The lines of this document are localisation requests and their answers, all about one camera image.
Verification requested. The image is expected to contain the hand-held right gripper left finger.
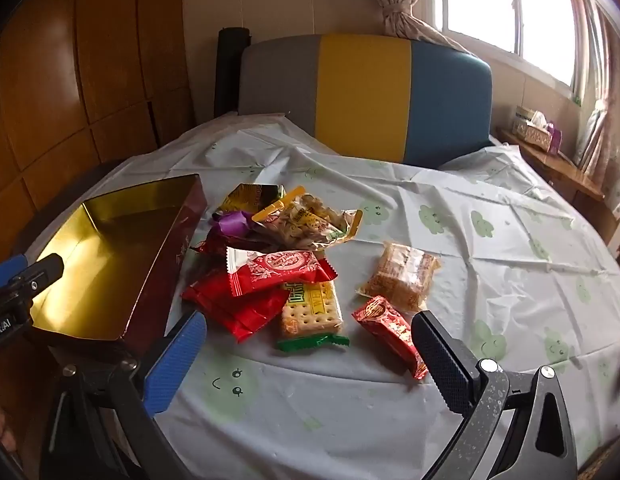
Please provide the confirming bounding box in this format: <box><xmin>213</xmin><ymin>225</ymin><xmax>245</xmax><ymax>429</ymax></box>
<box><xmin>40</xmin><ymin>309</ymin><xmax>209</xmax><ymax>480</ymax></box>

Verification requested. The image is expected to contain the gold maroon tin box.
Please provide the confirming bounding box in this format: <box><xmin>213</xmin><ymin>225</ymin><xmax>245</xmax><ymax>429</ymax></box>
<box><xmin>29</xmin><ymin>174</ymin><xmax>209</xmax><ymax>358</ymax></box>

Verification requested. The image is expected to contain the beige tied curtain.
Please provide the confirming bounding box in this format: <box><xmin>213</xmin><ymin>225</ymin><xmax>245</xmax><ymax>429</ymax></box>
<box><xmin>365</xmin><ymin>0</ymin><xmax>470</xmax><ymax>53</ymax></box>

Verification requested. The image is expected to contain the clear yellow-edged snack bag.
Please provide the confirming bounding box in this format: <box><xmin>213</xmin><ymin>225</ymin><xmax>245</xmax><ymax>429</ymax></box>
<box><xmin>251</xmin><ymin>186</ymin><xmax>364</xmax><ymax>252</ymax></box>

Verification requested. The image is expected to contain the small red patterned packet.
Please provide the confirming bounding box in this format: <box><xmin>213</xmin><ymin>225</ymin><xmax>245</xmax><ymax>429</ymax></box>
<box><xmin>351</xmin><ymin>295</ymin><xmax>429</xmax><ymax>380</ymax></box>

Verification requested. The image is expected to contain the wooden side desk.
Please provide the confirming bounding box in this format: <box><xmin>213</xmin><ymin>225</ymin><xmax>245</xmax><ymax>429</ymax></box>
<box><xmin>494</xmin><ymin>127</ymin><xmax>620</xmax><ymax>246</ymax></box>

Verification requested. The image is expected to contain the green cracker packet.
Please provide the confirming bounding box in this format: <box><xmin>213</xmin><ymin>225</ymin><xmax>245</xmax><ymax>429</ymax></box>
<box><xmin>276</xmin><ymin>280</ymin><xmax>351</xmax><ymax>352</ymax></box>

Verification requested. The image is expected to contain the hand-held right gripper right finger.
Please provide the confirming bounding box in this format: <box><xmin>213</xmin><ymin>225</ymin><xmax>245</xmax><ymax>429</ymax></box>
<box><xmin>411</xmin><ymin>310</ymin><xmax>578</xmax><ymax>480</ymax></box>

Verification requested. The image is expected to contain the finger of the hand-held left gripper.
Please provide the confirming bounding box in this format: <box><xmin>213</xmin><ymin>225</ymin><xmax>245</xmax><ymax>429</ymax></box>
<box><xmin>0</xmin><ymin>255</ymin><xmax>29</xmax><ymax>291</ymax></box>
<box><xmin>10</xmin><ymin>253</ymin><xmax>66</xmax><ymax>307</ymax></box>

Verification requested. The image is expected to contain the gold green foil packet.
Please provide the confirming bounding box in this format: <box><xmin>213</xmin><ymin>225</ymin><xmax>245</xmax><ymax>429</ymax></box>
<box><xmin>217</xmin><ymin>183</ymin><xmax>287</xmax><ymax>216</ymax></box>

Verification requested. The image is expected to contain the window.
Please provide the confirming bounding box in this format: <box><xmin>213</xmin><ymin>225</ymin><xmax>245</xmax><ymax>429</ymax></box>
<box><xmin>430</xmin><ymin>0</ymin><xmax>610</xmax><ymax>91</ymax></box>

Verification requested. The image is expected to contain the person's left hand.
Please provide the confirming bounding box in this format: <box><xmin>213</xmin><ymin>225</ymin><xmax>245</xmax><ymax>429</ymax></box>
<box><xmin>0</xmin><ymin>375</ymin><xmax>18</xmax><ymax>453</ymax></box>

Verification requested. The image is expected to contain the purple snack packet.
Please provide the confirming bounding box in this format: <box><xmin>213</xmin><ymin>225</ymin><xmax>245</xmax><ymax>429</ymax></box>
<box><xmin>211</xmin><ymin>210</ymin><xmax>255</xmax><ymax>238</ymax></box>

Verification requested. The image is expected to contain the clear rice cake packet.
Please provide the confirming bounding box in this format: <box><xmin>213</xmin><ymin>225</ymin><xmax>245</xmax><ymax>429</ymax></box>
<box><xmin>356</xmin><ymin>241</ymin><xmax>443</xmax><ymax>311</ymax></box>

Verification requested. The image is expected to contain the plain red snack packet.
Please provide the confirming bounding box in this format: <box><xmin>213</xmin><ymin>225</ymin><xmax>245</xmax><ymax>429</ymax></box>
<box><xmin>182</xmin><ymin>270</ymin><xmax>241</xmax><ymax>313</ymax></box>
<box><xmin>205</xmin><ymin>285</ymin><xmax>291</xmax><ymax>343</ymax></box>

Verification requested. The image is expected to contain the woven tissue box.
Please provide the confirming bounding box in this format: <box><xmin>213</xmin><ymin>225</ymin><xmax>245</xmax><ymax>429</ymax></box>
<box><xmin>512</xmin><ymin>105</ymin><xmax>553</xmax><ymax>151</ymax></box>

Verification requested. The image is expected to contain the grey yellow blue headboard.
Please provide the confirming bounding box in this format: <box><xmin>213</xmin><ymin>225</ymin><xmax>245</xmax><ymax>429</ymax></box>
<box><xmin>238</xmin><ymin>34</ymin><xmax>492</xmax><ymax>168</ymax></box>

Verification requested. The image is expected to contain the dark red foil packet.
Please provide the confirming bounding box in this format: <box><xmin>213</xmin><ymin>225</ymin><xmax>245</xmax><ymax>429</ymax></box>
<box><xmin>190</xmin><ymin>232</ymin><xmax>271</xmax><ymax>261</ymax></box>

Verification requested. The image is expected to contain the red white snack packet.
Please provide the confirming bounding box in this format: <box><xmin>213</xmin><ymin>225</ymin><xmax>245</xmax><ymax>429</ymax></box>
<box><xmin>226</xmin><ymin>246</ymin><xmax>338</xmax><ymax>295</ymax></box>

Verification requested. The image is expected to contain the wooden wardrobe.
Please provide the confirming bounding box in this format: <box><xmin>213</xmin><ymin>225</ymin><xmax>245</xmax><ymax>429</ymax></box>
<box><xmin>0</xmin><ymin>0</ymin><xmax>198</xmax><ymax>241</ymax></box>

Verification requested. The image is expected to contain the white cloud print sheet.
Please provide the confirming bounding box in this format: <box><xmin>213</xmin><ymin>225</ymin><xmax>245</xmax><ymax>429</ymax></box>
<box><xmin>20</xmin><ymin>112</ymin><xmax>620</xmax><ymax>480</ymax></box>

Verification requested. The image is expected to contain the beige side curtain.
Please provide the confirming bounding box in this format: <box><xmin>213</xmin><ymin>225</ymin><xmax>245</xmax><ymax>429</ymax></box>
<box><xmin>574</xmin><ymin>100</ymin><xmax>620</xmax><ymax>181</ymax></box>

